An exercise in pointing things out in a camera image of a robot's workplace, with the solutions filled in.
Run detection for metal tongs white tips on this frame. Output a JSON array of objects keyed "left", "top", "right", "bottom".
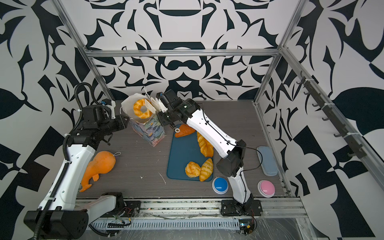
[{"left": 146, "top": 96, "right": 180, "bottom": 133}]

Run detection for floral paper bag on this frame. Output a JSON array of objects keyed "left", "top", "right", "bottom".
[{"left": 121, "top": 91, "right": 166, "bottom": 147}]

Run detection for donut bread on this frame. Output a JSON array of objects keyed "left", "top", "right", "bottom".
[{"left": 133, "top": 99, "right": 153, "bottom": 120}]

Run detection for round bun bread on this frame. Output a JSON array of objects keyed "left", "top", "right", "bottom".
[{"left": 185, "top": 162, "right": 201, "bottom": 178}]

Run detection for croissant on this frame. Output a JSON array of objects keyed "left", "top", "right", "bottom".
[{"left": 199, "top": 159, "right": 214, "bottom": 182}]

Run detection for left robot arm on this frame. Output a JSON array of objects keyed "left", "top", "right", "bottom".
[{"left": 24, "top": 83, "right": 129, "bottom": 240}]

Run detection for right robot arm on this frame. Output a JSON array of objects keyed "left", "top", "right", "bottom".
[{"left": 156, "top": 90, "right": 257, "bottom": 217}]

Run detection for orange triangular bread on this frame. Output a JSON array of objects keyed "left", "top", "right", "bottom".
[{"left": 175, "top": 124, "right": 196, "bottom": 138}]

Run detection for orange fake fruit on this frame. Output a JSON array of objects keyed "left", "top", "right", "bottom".
[{"left": 79, "top": 151, "right": 121, "bottom": 193}]

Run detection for long braided bread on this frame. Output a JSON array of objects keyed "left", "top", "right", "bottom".
[{"left": 197, "top": 132, "right": 214, "bottom": 158}]

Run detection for teal tray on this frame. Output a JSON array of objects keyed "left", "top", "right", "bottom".
[{"left": 167, "top": 131, "right": 213, "bottom": 182}]

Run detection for light blue push button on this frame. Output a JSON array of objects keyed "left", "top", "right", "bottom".
[{"left": 257, "top": 146, "right": 279, "bottom": 177}]

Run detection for pink push button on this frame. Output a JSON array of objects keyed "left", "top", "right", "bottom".
[{"left": 258, "top": 180, "right": 276, "bottom": 198}]

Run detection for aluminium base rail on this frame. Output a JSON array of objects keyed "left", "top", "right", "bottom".
[{"left": 91, "top": 198, "right": 308, "bottom": 232}]

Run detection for wall hook rack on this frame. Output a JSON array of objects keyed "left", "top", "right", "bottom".
[{"left": 297, "top": 73, "right": 367, "bottom": 159}]

